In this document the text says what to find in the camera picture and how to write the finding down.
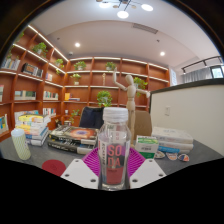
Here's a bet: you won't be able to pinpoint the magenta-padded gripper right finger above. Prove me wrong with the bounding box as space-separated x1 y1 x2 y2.
128 147 167 190

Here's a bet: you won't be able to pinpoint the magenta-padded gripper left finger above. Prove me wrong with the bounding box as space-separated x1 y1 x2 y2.
60 147 101 190

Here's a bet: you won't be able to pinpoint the clear plastic drink bottle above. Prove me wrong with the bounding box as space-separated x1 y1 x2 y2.
97 106 132 192

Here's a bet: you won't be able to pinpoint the round printed sticker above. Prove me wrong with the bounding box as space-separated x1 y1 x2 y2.
165 152 179 161
177 153 190 163
153 150 166 159

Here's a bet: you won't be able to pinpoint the small green white box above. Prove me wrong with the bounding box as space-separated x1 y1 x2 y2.
134 134 160 159

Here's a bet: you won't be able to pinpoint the flat round red coaster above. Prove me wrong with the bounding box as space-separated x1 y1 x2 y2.
41 159 68 177

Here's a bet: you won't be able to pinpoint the thick black book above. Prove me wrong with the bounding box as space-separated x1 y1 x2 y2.
46 134 96 156

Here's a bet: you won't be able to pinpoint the blue white book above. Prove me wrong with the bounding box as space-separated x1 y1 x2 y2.
157 145 192 155

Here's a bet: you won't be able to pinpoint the book with orange cover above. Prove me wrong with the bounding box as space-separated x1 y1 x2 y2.
49 124 99 146

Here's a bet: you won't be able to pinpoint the thin white book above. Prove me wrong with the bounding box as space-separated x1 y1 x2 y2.
156 139 194 151

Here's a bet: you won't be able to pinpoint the thick white book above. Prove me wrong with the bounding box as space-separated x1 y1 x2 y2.
152 125 194 144

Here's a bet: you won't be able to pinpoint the tan chair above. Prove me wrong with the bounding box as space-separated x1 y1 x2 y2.
134 110 153 138

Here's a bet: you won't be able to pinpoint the colourful book stack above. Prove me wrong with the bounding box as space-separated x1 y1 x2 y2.
14 113 52 148

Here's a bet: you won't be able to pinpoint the yellow striped white cup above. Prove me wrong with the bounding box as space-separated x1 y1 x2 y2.
10 128 32 161

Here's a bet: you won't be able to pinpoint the white counter with dark top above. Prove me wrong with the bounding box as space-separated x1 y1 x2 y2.
148 78 224 158

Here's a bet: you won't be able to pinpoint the wooden artist mannequin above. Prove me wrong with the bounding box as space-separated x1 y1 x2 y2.
112 68 151 145

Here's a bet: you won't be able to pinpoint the orange wooden shelf unit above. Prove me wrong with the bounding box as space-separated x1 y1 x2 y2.
0 24 171 141

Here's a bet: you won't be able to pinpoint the grey curtain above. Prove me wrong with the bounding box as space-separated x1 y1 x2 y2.
182 67 213 84

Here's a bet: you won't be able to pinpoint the ceiling air vent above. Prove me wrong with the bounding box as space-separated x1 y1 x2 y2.
132 22 159 35

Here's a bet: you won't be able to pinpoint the ceiling lights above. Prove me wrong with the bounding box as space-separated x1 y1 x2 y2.
73 0 167 58

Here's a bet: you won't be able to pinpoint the black ceiling track rail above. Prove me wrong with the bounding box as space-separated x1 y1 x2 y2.
181 55 223 74

